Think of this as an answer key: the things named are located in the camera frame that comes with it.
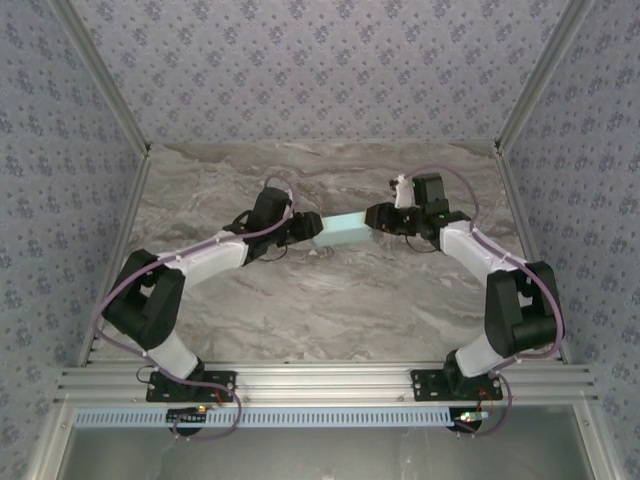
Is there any light blue slotted cable duct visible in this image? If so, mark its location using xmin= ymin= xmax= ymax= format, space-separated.
xmin=73 ymin=406 xmax=485 ymax=430

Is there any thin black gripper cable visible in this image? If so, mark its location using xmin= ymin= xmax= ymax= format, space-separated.
xmin=403 ymin=233 xmax=437 ymax=255
xmin=258 ymin=246 xmax=290 ymax=266

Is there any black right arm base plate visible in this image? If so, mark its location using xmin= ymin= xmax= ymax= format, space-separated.
xmin=410 ymin=368 xmax=504 ymax=404

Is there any grey metal panel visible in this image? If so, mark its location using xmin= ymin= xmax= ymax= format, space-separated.
xmin=64 ymin=405 xmax=597 ymax=480

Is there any thin black left gripper cable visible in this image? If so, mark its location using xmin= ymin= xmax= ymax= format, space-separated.
xmin=258 ymin=246 xmax=290 ymax=266

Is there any wide aluminium base rail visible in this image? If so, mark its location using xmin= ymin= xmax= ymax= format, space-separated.
xmin=52 ymin=362 xmax=599 ymax=407

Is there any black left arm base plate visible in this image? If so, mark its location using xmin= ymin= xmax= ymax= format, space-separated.
xmin=145 ymin=369 xmax=238 ymax=404

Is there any thin black right gripper cable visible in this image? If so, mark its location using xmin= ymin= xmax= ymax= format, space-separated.
xmin=403 ymin=233 xmax=437 ymax=255

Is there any aluminium side rail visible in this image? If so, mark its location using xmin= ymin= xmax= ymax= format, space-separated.
xmin=76 ymin=143 xmax=152 ymax=366
xmin=493 ymin=141 xmax=572 ymax=365

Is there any aluminium frame post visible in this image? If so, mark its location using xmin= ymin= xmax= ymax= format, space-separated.
xmin=49 ymin=0 xmax=152 ymax=152
xmin=493 ymin=0 xmax=597 ymax=151

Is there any mint green paper box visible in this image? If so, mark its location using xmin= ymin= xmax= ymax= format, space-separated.
xmin=313 ymin=210 xmax=374 ymax=249

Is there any small circuit board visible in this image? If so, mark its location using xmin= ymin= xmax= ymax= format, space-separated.
xmin=166 ymin=405 xmax=210 ymax=432
xmin=452 ymin=409 xmax=490 ymax=434

